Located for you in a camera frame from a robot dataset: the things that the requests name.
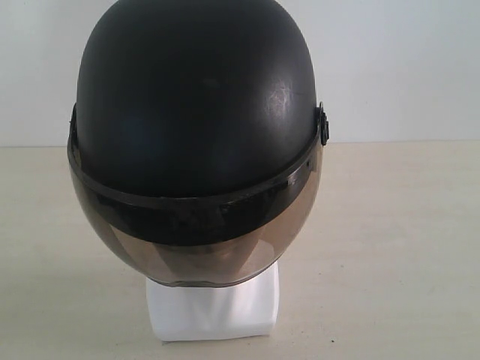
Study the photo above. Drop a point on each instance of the black helmet with visor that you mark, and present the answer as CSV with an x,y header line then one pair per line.
x,y
196,140

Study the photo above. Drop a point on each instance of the white mannequin head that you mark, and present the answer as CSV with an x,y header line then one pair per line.
x,y
211,314

